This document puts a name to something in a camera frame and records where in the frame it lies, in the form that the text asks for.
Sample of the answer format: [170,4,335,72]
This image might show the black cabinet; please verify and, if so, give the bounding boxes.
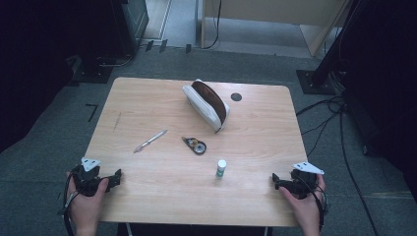
[109,0,150,59]

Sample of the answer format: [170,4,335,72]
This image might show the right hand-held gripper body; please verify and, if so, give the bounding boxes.
[283,161,326,201]

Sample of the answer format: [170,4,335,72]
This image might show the silver pen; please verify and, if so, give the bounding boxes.
[133,129,168,154]

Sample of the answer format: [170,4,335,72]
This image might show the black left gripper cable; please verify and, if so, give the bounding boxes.
[57,169,83,236]

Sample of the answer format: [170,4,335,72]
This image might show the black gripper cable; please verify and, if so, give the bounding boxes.
[57,169,83,236]
[300,178,329,232]

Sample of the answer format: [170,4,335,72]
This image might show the black stand with square base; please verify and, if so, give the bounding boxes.
[296,0,373,96]

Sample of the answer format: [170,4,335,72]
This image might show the white glue stick green label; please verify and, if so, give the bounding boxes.
[214,158,228,180]

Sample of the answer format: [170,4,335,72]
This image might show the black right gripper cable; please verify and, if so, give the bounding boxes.
[300,178,329,232]

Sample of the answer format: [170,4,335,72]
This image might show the black correction tape dispenser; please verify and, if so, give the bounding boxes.
[181,136,208,156]

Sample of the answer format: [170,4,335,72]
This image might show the beige wooden furniture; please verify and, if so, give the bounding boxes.
[200,0,351,59]

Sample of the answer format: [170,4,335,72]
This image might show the black curtain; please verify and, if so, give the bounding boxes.
[337,0,417,203]
[0,0,119,154]

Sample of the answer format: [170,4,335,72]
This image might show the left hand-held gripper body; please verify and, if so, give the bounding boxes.
[71,156,110,198]

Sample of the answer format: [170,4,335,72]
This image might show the black flat stand base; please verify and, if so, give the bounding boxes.
[71,56,115,85]

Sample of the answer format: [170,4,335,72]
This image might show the person's right hand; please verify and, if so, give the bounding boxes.
[278,173,328,230]

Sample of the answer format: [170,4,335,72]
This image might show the white pencil case brown lining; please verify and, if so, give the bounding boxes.
[182,78,231,135]

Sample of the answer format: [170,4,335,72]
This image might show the black floor cables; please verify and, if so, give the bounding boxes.
[294,93,382,236]

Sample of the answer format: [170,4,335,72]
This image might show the person's left hand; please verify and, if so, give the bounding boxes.
[66,171,110,230]

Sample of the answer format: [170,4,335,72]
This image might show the black hanging cable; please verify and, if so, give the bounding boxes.
[201,0,223,50]

